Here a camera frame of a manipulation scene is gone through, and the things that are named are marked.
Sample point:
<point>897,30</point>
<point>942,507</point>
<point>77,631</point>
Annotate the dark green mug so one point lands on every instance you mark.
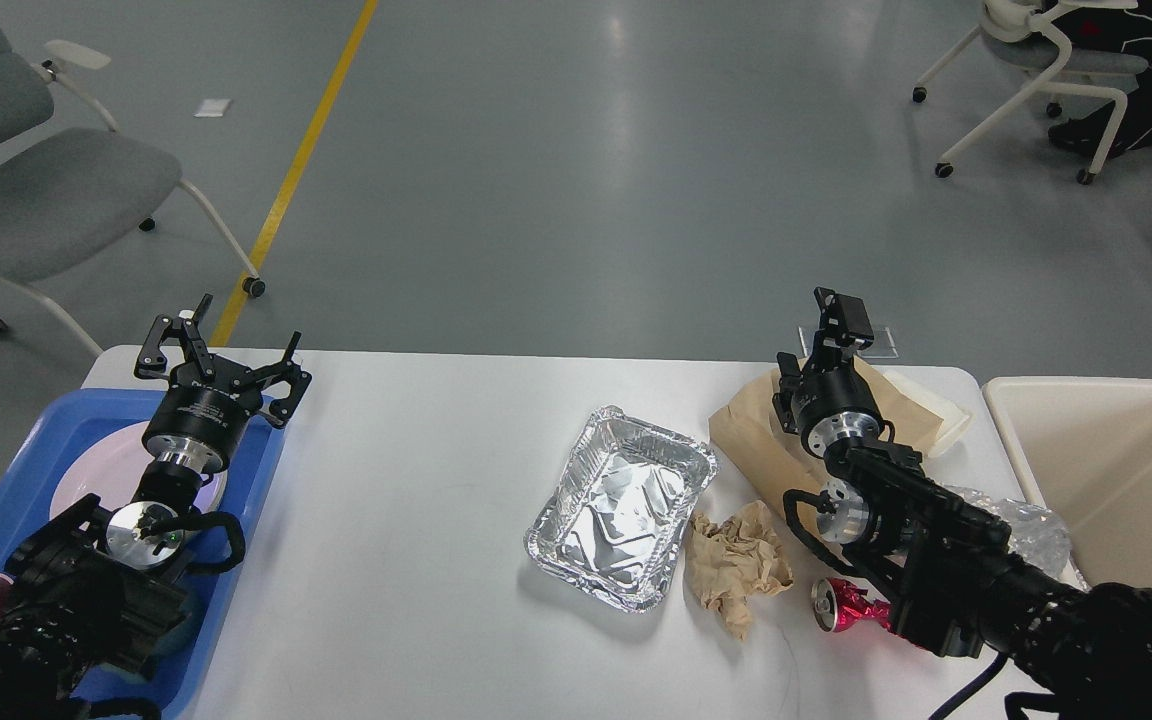
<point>181,625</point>

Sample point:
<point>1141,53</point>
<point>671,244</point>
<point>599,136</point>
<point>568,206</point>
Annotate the crumpled foil and plastic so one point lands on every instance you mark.
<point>1038,534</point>

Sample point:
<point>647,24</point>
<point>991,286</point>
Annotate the crushed red can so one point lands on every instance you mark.
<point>838,604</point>

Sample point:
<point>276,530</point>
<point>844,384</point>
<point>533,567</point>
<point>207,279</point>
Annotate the white paper scrap on floor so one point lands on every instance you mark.
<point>213,107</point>

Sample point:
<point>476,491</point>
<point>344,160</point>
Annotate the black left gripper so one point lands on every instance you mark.
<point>198,420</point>

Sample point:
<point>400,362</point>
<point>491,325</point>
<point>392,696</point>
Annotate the grey office chair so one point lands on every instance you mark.
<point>72,194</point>

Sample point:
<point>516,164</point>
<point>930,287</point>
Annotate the blue plastic tray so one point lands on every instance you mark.
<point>65,429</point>

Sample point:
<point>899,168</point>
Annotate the crumpled brown paper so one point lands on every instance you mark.
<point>730,561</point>

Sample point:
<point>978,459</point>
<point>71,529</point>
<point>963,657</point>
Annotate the aluminium foil tray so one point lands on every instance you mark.
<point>613,526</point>

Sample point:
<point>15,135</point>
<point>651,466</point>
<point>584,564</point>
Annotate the brown paper bag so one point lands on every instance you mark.
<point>751,436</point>

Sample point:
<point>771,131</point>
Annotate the white wheeled chair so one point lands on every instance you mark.
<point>1023,34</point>

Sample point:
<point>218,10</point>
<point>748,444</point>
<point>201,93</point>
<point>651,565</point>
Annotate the pink plate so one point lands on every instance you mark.
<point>127,494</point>

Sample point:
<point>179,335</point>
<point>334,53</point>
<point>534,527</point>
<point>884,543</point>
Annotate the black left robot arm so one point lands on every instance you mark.
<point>105,586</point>

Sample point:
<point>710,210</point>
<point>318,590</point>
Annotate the beige plastic bin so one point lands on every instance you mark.
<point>1082,447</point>

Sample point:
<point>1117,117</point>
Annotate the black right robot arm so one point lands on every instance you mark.
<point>945,566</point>

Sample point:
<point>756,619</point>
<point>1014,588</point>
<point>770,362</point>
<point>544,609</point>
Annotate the clear floor socket cover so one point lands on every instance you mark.
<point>883,348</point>

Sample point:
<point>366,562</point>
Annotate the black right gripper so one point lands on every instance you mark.
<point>831,395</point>

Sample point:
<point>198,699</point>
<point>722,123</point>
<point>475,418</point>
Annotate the white foam container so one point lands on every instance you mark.
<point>955,419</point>

